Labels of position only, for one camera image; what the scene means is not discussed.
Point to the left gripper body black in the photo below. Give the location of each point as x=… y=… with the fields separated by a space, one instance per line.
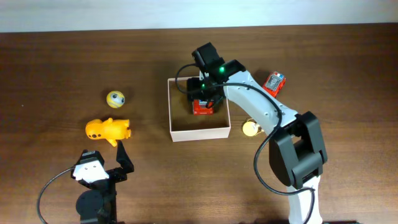
x=115 y=174

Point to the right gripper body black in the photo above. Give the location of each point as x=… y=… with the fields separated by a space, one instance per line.
x=209 y=92

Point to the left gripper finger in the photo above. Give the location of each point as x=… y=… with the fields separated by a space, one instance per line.
x=90 y=156
x=123 y=159

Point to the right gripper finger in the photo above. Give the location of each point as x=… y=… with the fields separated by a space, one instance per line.
x=213 y=99
x=194 y=88

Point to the red toy fire truck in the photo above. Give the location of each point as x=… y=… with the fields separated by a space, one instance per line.
x=200 y=108

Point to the red toy police car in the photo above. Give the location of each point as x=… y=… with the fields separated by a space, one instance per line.
x=274 y=83

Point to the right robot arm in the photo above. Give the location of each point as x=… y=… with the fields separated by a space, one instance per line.
x=297 y=150

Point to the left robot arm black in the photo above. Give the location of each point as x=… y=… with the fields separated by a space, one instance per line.
x=98 y=203

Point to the orange toy dog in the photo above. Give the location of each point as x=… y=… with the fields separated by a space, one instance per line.
x=112 y=130

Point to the white cardboard box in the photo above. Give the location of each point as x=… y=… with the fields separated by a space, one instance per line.
x=186 y=126

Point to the yellow wooden rattle drum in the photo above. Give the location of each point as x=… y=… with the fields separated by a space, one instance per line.
x=251 y=128

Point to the yellow face ball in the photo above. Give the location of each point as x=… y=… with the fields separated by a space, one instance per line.
x=115 y=99

